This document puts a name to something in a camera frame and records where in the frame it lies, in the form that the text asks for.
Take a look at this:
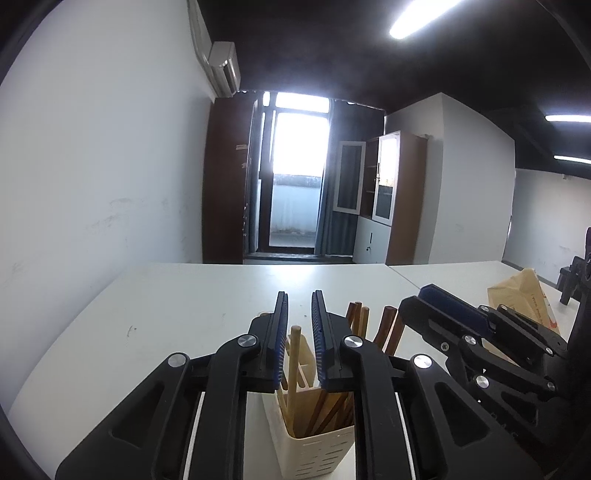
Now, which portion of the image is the white wall air conditioner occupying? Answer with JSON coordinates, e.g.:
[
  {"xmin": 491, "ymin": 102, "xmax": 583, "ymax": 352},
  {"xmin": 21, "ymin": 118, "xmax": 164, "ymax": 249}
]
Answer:
[{"xmin": 206, "ymin": 41, "xmax": 242, "ymax": 97}]

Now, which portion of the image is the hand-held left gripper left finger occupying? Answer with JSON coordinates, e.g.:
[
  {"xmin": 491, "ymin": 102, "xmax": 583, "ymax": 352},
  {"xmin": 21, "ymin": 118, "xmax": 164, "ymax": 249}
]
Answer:
[{"xmin": 55, "ymin": 291, "xmax": 290, "ymax": 480}]

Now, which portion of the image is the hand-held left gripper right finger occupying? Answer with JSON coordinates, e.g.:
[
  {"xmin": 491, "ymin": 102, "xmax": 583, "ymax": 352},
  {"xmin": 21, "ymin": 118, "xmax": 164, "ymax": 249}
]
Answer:
[{"xmin": 311, "ymin": 289, "xmax": 546, "ymax": 480}]

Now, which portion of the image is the light bamboo chopstick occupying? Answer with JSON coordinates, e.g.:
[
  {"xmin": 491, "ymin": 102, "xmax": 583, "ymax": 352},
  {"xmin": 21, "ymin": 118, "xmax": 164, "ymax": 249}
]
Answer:
[
  {"xmin": 286, "ymin": 325, "xmax": 305, "ymax": 437},
  {"xmin": 276, "ymin": 388, "xmax": 296, "ymax": 437}
]

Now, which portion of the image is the brown cabinet with glass doors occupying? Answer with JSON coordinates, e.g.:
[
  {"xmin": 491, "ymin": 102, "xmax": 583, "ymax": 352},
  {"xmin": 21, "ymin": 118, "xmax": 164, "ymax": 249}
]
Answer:
[{"xmin": 332, "ymin": 130, "xmax": 428, "ymax": 267}]

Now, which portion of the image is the dark grey curtain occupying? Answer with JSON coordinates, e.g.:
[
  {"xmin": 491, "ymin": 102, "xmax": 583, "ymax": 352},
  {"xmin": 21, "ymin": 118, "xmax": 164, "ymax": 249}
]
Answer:
[{"xmin": 315, "ymin": 99, "xmax": 385, "ymax": 257}]

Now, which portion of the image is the cream slotted utensil holder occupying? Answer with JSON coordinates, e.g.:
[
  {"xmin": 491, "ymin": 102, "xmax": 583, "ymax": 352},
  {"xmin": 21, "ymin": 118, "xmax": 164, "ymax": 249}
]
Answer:
[{"xmin": 260, "ymin": 313, "xmax": 357, "ymax": 480}]

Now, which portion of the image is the reddish brown chopstick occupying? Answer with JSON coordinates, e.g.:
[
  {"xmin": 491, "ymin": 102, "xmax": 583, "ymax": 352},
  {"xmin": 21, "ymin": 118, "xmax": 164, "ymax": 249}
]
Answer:
[
  {"xmin": 346, "ymin": 301, "xmax": 363, "ymax": 340},
  {"xmin": 374, "ymin": 305, "xmax": 398, "ymax": 354},
  {"xmin": 305, "ymin": 392, "xmax": 342, "ymax": 437}
]

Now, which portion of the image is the glass balcony door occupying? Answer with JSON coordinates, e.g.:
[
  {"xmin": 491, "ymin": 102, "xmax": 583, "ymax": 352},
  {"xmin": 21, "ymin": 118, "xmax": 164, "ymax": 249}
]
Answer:
[{"xmin": 256, "ymin": 90, "xmax": 331, "ymax": 256}]

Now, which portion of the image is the dark brown wardrobe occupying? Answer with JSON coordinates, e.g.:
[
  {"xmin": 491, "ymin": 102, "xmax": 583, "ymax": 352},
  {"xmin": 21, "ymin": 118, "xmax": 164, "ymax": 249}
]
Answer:
[{"xmin": 202, "ymin": 90, "xmax": 259, "ymax": 265}]

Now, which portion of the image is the brown paper bag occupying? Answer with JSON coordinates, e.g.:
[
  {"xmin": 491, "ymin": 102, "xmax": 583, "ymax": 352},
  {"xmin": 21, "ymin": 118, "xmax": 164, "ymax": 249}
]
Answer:
[{"xmin": 487, "ymin": 268, "xmax": 561, "ymax": 337}]

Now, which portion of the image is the white wall conduit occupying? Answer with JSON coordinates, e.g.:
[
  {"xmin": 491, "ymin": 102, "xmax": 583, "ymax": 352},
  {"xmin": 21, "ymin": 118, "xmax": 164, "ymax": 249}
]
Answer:
[{"xmin": 187, "ymin": 0, "xmax": 215, "ymax": 95}]

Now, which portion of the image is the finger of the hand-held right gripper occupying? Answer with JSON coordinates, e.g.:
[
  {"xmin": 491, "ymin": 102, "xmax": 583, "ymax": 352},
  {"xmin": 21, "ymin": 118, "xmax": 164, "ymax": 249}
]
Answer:
[
  {"xmin": 398, "ymin": 296, "xmax": 562, "ymax": 398},
  {"xmin": 419, "ymin": 284, "xmax": 570, "ymax": 357}
]

